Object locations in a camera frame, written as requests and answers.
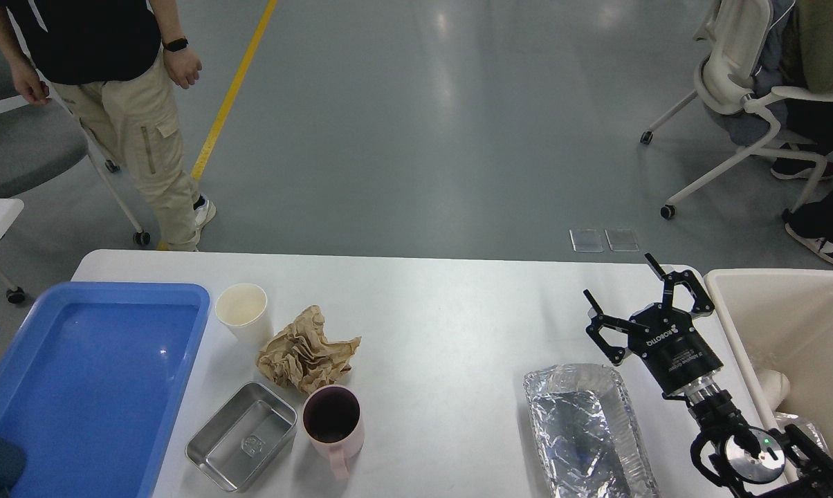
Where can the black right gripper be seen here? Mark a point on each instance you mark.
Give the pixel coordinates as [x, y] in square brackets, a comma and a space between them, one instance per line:
[664, 337]

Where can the pink mug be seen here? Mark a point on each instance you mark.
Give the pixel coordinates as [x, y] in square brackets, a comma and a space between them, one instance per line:
[332, 418]

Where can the stainless steel rectangular tray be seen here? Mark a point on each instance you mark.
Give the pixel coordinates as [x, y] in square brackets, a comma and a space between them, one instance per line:
[242, 438]

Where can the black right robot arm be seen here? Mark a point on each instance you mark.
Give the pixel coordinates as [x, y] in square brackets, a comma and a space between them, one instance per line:
[728, 451]

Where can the white cup in bin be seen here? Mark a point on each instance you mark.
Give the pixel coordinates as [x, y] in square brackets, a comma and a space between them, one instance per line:
[775, 387]

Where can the aluminium foil tray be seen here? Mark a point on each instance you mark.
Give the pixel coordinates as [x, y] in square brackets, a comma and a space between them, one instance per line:
[586, 433]

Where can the white plastic bin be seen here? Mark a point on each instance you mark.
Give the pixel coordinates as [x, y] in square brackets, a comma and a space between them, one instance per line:
[781, 319]

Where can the crumpled foil in bin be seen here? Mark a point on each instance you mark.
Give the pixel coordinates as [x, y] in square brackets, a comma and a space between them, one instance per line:
[807, 427]

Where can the white office chair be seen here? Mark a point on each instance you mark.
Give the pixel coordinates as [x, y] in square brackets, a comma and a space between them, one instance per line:
[727, 82]

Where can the seated person olive jacket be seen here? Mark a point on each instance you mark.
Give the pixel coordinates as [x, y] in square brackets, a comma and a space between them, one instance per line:
[807, 61]

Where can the crumpled brown paper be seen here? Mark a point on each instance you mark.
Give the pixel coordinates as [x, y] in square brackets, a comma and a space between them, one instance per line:
[301, 356]

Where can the white paper cup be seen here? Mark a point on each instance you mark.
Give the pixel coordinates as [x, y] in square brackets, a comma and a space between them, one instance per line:
[243, 309]

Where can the blue plastic tray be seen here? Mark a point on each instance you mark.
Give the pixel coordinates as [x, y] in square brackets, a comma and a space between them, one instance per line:
[91, 385]

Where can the person in black shirt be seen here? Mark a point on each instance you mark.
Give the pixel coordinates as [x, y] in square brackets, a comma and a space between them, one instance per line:
[115, 64]

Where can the grey office chair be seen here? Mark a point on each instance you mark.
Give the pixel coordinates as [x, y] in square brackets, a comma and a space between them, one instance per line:
[40, 142]

